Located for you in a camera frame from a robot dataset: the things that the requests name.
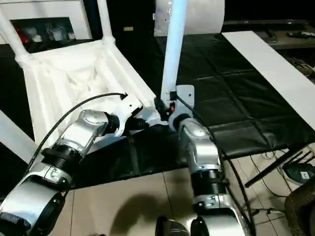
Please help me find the black floor stand foot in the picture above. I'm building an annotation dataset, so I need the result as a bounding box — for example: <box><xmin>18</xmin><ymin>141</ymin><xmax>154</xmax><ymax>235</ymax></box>
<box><xmin>244</xmin><ymin>148</ymin><xmax>304</xmax><ymax>189</ymax></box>

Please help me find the white flat board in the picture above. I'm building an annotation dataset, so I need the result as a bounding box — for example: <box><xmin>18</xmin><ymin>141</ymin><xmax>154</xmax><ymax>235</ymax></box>
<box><xmin>220</xmin><ymin>30</ymin><xmax>315</xmax><ymax>126</ymax></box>

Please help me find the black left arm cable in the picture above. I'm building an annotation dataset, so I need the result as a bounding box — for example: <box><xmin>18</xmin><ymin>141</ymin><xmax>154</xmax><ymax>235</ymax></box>
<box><xmin>24</xmin><ymin>92</ymin><xmax>129</xmax><ymax>173</ymax></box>

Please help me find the grey cushion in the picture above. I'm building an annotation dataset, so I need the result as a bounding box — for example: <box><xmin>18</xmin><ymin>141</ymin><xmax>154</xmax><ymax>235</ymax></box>
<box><xmin>152</xmin><ymin>0</ymin><xmax>227</xmax><ymax>38</ymax></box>

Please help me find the white sideboard cabinet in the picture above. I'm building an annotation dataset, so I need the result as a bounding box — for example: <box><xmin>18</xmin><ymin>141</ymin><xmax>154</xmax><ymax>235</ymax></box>
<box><xmin>0</xmin><ymin>0</ymin><xmax>95</xmax><ymax>45</ymax></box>

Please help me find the black wifi router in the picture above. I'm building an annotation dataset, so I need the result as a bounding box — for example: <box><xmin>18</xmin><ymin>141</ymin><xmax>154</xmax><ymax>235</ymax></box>
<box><xmin>281</xmin><ymin>150</ymin><xmax>315</xmax><ymax>184</ymax></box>

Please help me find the white plastic table top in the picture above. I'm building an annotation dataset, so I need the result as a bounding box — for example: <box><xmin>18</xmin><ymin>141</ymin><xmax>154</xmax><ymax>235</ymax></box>
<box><xmin>15</xmin><ymin>38</ymin><xmax>171</xmax><ymax>148</ymax></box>

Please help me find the white plastic table leg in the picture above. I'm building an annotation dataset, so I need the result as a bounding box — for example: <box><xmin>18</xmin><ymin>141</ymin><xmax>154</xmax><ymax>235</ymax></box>
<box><xmin>0</xmin><ymin>110</ymin><xmax>38</xmax><ymax>165</ymax></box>
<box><xmin>0</xmin><ymin>9</ymin><xmax>28</xmax><ymax>62</ymax></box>
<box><xmin>96</xmin><ymin>0</ymin><xmax>117</xmax><ymax>47</ymax></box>
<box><xmin>159</xmin><ymin>0</ymin><xmax>189</xmax><ymax>104</ymax></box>

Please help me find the black sofa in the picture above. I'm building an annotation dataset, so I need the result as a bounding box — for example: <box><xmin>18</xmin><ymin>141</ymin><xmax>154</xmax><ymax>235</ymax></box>
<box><xmin>83</xmin><ymin>0</ymin><xmax>315</xmax><ymax>40</ymax></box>

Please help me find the dark brown textured stool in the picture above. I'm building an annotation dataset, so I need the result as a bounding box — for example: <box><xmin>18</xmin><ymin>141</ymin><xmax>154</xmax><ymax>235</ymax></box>
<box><xmin>283</xmin><ymin>182</ymin><xmax>315</xmax><ymax>236</ymax></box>

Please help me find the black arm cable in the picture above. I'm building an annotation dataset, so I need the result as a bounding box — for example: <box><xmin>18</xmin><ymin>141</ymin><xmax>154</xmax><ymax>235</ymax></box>
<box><xmin>24</xmin><ymin>92</ymin><xmax>129</xmax><ymax>173</ymax></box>
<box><xmin>176</xmin><ymin>95</ymin><xmax>258</xmax><ymax>236</ymax></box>

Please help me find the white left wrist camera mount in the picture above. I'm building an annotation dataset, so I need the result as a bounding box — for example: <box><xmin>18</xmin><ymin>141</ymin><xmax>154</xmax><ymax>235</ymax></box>
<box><xmin>115</xmin><ymin>96</ymin><xmax>144</xmax><ymax>138</ymax></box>

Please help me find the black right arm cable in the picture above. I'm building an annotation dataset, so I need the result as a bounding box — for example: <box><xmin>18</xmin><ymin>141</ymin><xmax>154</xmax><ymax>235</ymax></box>
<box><xmin>176</xmin><ymin>95</ymin><xmax>258</xmax><ymax>236</ymax></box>

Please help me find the black work mat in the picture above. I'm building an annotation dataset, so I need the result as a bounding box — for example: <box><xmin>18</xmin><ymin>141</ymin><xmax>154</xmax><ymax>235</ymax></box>
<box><xmin>0</xmin><ymin>31</ymin><xmax>313</xmax><ymax>190</ymax></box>

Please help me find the red packet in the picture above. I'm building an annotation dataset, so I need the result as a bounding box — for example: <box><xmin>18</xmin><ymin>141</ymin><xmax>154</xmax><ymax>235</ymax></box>
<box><xmin>16</xmin><ymin>24</ymin><xmax>29</xmax><ymax>45</ymax></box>

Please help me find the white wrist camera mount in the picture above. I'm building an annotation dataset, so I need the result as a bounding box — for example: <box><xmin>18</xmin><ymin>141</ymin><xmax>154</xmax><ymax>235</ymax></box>
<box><xmin>115</xmin><ymin>96</ymin><xmax>144</xmax><ymax>138</ymax></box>
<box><xmin>167</xmin><ymin>84</ymin><xmax>197</xmax><ymax>131</ymax></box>

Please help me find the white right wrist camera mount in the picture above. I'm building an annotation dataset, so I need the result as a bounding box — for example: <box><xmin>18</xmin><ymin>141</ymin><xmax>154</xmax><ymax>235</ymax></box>
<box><xmin>167</xmin><ymin>84</ymin><xmax>197</xmax><ymax>131</ymax></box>

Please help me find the black television with red logo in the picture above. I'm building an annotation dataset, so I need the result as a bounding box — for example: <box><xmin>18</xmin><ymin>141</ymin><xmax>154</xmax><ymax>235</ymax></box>
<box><xmin>222</xmin><ymin>19</ymin><xmax>309</xmax><ymax>26</ymax></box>

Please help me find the dark low tv bench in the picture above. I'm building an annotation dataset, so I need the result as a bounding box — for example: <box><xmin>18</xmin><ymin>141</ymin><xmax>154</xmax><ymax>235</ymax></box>
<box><xmin>258</xmin><ymin>23</ymin><xmax>315</xmax><ymax>72</ymax></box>

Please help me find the black robot right foot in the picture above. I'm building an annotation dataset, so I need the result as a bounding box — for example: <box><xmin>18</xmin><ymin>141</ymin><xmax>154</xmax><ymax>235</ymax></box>
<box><xmin>154</xmin><ymin>215</ymin><xmax>190</xmax><ymax>236</ymax></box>

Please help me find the black remote control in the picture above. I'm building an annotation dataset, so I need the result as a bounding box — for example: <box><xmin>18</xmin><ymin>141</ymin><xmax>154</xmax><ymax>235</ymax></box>
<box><xmin>287</xmin><ymin>30</ymin><xmax>315</xmax><ymax>38</ymax></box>

